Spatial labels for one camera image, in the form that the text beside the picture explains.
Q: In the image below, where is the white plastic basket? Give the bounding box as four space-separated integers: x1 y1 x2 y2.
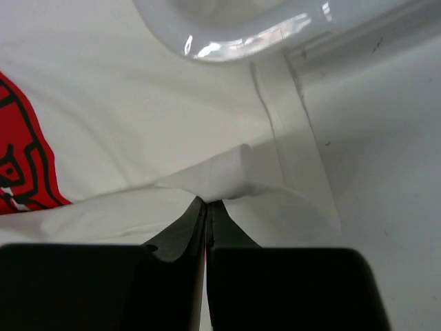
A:
134 1 440 63

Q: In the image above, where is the white red print t shirt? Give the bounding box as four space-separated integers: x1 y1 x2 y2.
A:
1 1 341 246

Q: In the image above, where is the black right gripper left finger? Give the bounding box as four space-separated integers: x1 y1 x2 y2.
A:
1 198 207 330

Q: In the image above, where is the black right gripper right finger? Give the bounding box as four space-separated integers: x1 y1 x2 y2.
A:
206 201 391 330

